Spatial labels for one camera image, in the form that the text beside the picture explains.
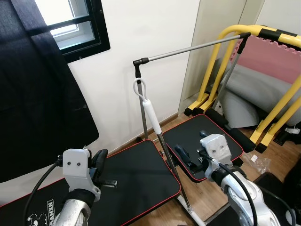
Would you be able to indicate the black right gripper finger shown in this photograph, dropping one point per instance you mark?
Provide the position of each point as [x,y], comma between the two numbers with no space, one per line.
[182,153]
[190,166]

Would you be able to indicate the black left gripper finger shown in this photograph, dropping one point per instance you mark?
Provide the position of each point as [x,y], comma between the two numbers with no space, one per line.
[100,159]

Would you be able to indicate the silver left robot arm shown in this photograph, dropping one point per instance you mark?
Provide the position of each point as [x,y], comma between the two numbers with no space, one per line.
[75,214]

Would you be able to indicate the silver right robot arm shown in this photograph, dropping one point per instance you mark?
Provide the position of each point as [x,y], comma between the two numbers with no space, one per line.
[244,197]

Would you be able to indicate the black floor mat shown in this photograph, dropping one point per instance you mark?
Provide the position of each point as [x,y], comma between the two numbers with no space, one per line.
[282,197]

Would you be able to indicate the clear plastic wrapper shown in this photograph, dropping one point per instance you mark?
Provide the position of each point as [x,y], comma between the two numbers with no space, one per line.
[261,164]

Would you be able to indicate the grey folded mat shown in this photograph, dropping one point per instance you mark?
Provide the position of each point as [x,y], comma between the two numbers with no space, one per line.
[254,94]

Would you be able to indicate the dark navy curtain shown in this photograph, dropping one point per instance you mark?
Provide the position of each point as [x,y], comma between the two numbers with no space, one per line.
[33,94]

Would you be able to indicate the silver clothes rack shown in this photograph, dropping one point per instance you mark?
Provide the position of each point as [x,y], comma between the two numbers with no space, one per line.
[188,48]

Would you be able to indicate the pink foam mat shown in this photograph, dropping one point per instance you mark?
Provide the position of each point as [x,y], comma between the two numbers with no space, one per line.
[273,61]

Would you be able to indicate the black framed window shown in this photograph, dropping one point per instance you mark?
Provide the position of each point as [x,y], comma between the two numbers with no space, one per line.
[96,28]

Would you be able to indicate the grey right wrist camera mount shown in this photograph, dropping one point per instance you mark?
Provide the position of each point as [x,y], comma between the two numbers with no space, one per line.
[216,148]

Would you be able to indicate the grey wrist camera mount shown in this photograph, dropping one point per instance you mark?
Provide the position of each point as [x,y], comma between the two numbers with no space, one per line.
[75,165]
[216,148]

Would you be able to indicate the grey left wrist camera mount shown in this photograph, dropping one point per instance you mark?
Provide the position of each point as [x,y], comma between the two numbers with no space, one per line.
[75,165]

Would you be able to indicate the black bench frame with rollers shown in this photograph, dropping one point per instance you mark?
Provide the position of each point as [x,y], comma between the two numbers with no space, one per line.
[230,128]

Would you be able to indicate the yellow tubular exercise frame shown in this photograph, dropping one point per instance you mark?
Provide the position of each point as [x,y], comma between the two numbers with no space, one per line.
[235,29]

